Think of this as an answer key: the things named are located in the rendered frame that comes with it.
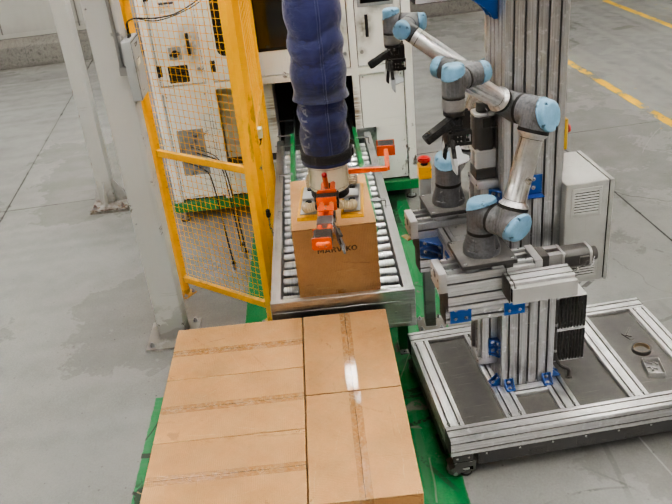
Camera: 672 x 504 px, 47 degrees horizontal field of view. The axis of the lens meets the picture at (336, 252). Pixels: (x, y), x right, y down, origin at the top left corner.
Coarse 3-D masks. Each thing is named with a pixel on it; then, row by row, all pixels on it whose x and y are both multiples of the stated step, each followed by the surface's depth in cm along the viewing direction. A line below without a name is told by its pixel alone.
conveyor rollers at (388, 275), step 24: (360, 144) 571; (288, 168) 546; (288, 192) 507; (288, 216) 475; (288, 240) 444; (384, 240) 435; (288, 264) 419; (384, 264) 411; (288, 288) 396; (384, 288) 388
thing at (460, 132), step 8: (464, 112) 255; (456, 120) 257; (464, 120) 257; (456, 128) 258; (464, 128) 258; (448, 136) 257; (456, 136) 257; (464, 136) 259; (448, 144) 258; (456, 144) 259; (464, 144) 260
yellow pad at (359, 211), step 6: (354, 186) 351; (360, 186) 357; (360, 192) 351; (348, 198) 345; (354, 198) 339; (360, 198) 345; (360, 204) 340; (342, 210) 336; (348, 210) 334; (354, 210) 334; (360, 210) 334; (342, 216) 333; (348, 216) 333; (354, 216) 333; (360, 216) 332
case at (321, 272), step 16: (368, 192) 394; (368, 208) 377; (304, 224) 368; (336, 224) 365; (352, 224) 364; (368, 224) 364; (304, 240) 366; (336, 240) 367; (352, 240) 368; (368, 240) 368; (304, 256) 370; (320, 256) 370; (336, 256) 371; (352, 256) 372; (368, 256) 372; (304, 272) 374; (320, 272) 374; (336, 272) 375; (352, 272) 376; (368, 272) 376; (304, 288) 378; (320, 288) 379; (336, 288) 379; (352, 288) 380; (368, 288) 380
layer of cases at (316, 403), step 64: (320, 320) 368; (384, 320) 363; (192, 384) 333; (256, 384) 329; (320, 384) 325; (384, 384) 321; (192, 448) 297; (256, 448) 294; (320, 448) 291; (384, 448) 288
